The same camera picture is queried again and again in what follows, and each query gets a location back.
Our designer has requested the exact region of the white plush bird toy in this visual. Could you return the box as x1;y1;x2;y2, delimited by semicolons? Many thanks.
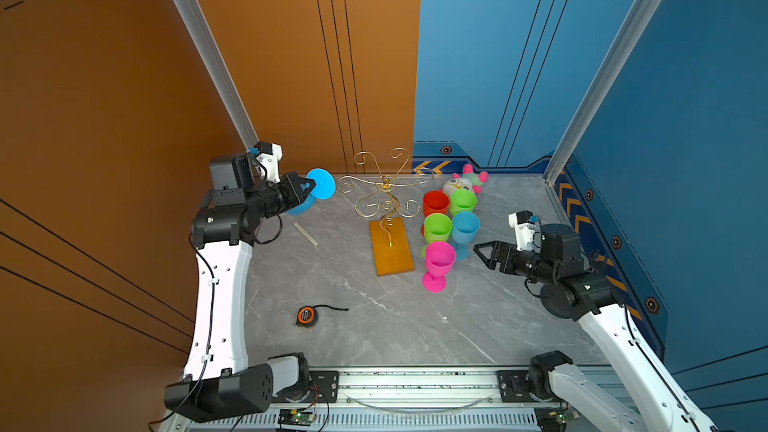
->
442;163;489;197

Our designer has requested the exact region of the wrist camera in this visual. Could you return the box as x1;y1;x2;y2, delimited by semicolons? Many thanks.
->
248;141;283;183
508;210;541;251

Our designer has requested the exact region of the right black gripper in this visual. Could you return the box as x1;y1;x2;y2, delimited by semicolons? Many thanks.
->
472;240;558;287

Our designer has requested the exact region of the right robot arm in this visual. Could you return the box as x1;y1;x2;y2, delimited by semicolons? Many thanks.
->
474;224;717;431

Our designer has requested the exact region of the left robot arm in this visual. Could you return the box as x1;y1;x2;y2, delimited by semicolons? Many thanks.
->
164;149;315;422

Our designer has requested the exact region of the aluminium front rail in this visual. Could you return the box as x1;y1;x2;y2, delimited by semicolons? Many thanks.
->
157;366;634;431

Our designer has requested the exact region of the green wine glass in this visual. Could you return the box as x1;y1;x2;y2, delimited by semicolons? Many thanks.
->
423;213;453;244
449;189;477;216

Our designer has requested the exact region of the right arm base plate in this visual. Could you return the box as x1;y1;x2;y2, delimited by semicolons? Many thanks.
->
496;364;580;403

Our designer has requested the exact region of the gold wire glass rack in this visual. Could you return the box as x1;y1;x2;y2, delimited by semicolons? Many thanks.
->
336;147;435;247

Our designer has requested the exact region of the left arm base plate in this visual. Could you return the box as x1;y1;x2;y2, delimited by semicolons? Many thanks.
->
273;369;340;404

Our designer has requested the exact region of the blue wine glass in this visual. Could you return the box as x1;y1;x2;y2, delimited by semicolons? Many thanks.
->
287;168;336;216
451;211;481;261

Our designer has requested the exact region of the circuit board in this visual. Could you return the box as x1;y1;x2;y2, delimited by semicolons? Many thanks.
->
535;408;581;432
276;409;318;432

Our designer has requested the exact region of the right circuit board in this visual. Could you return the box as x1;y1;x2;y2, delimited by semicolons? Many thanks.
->
535;408;581;432

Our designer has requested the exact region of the left circuit board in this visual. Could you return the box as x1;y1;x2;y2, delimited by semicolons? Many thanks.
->
276;409;318;432

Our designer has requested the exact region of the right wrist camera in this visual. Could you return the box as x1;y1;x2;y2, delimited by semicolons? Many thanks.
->
508;210;541;251

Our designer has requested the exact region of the wooden rack base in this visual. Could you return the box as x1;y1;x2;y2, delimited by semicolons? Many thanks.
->
369;217;415;277

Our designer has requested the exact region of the red wine glass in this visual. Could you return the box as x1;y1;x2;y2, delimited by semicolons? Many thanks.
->
422;190;450;217

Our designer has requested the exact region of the blue wine glass back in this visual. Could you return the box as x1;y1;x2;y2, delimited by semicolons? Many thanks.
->
287;168;336;216

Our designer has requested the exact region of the green wine glass front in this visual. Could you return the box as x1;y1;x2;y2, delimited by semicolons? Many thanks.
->
423;213;453;244

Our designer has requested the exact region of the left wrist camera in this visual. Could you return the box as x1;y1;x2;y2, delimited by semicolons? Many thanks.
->
248;141;283;183

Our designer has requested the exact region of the orange black tape measure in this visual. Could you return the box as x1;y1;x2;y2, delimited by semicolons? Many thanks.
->
296;304;348;328

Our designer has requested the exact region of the pink wine glass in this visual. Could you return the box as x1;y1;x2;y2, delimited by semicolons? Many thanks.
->
422;241;456;293

